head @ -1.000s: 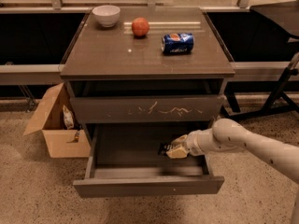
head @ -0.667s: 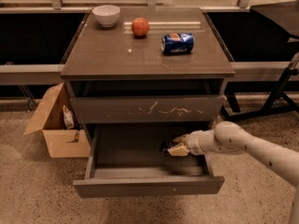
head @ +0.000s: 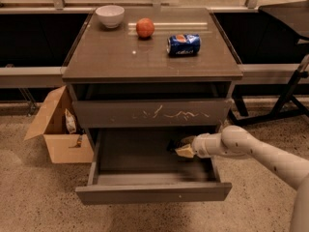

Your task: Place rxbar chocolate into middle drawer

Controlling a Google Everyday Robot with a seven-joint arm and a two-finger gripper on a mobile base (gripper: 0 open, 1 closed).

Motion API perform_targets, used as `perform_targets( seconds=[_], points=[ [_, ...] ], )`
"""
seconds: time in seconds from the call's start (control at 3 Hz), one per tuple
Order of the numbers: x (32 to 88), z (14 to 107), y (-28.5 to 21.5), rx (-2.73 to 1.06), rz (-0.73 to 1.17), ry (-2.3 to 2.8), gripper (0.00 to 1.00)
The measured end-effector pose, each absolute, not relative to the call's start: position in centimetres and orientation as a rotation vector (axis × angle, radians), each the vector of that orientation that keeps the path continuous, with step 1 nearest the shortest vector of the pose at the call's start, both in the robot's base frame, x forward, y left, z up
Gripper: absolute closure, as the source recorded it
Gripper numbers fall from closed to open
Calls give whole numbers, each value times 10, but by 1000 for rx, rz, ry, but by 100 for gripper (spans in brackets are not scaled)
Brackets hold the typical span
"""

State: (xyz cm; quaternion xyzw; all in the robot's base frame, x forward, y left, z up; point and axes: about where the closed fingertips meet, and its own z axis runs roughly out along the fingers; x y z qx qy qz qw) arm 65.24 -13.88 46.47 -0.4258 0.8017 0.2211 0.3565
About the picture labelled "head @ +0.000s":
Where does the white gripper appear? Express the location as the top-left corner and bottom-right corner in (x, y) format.
(175, 133), (211, 159)

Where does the dark rxbar chocolate wrapper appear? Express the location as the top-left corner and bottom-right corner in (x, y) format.
(166, 139), (180, 152)

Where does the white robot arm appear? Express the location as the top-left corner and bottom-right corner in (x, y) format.
(170, 126), (309, 232)

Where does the closed scratched grey drawer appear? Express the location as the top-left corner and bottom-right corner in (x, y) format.
(72, 99), (232, 129)

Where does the open grey lower drawer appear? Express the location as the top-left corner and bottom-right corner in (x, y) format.
(75, 127), (232, 205)

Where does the grey drawer cabinet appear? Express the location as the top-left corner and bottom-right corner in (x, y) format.
(61, 6), (244, 206)

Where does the blue pepsi can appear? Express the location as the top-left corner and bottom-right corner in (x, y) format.
(167, 34), (201, 56)

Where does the black rolling stand base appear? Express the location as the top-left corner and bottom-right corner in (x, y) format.
(227, 53), (309, 128)

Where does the white snack bag in box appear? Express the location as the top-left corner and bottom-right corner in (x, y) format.
(65, 109), (76, 134)

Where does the open cardboard box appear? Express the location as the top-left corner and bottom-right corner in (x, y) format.
(24, 86), (94, 163)

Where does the red apple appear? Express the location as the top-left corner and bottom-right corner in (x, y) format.
(136, 18), (155, 38)

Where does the white ceramic bowl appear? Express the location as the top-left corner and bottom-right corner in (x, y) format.
(96, 5), (125, 28)

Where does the dark side table top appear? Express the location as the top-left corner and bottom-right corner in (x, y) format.
(258, 0), (309, 40)

